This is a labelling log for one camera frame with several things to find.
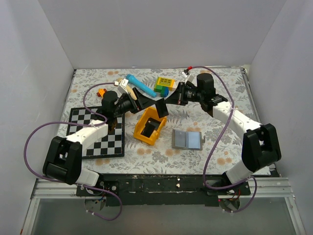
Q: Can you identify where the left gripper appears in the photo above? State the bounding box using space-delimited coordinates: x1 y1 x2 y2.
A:
113 88 157 118

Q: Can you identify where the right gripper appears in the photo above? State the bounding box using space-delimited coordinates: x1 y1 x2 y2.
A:
163 82 203 106

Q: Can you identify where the yellow toy bin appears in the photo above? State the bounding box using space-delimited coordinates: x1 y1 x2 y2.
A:
134 107 167 145

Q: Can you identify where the grey card holder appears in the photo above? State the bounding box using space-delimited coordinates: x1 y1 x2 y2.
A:
172 129 205 150

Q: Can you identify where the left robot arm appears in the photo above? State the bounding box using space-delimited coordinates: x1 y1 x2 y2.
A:
43 88 164 196

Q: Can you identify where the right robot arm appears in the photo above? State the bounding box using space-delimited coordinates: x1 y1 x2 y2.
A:
165 73 282 195

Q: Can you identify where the black card in bin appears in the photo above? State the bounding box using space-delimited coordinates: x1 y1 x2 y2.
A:
141 117 161 138

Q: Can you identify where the cream wooden pin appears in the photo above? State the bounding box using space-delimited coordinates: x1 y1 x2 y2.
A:
128 85 137 100

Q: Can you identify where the colourful block house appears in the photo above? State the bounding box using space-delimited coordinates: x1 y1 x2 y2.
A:
154 77 178 98

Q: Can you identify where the red owl block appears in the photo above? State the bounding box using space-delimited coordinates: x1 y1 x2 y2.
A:
200 94 219 112

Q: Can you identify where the orange toy car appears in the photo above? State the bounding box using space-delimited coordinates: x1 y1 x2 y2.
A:
96 89 107 98

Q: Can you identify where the black white chessboard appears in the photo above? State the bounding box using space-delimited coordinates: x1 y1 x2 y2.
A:
69 107 125 160

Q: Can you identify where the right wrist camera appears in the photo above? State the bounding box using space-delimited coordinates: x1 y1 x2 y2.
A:
182 69 194 84

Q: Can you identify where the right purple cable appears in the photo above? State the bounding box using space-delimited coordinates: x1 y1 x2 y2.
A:
187 66 258 213

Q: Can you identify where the purple cable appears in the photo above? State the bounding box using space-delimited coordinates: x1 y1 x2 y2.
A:
24 82 123 221
187 66 258 213

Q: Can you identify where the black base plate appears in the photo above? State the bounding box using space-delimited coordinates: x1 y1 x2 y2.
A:
70 174 255 207

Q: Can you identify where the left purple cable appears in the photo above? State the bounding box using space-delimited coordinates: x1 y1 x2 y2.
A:
24 82 123 221

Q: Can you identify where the aluminium frame rail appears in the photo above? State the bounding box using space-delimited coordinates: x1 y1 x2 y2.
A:
21 177 306 235

